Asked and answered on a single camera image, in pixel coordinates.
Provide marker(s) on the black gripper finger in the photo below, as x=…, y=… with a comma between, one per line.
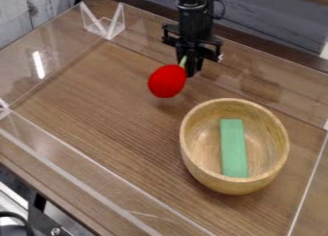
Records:
x=183, y=55
x=198, y=60

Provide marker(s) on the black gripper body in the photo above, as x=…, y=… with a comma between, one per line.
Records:
x=192, y=32

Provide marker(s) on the red felt radish toy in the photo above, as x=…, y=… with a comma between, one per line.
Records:
x=167, y=80

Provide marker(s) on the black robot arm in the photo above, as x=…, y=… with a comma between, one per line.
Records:
x=191, y=36

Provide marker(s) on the wooden bowl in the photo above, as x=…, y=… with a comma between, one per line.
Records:
x=267, y=145

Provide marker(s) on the clear acrylic table barrier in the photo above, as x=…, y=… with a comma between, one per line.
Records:
x=95, y=142

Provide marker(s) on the green rectangular block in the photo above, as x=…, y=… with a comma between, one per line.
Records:
x=234, y=148

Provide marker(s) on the clear acrylic corner bracket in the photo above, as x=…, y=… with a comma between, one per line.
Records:
x=106, y=27

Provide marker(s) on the black table leg bracket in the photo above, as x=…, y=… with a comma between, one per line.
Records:
x=40, y=221

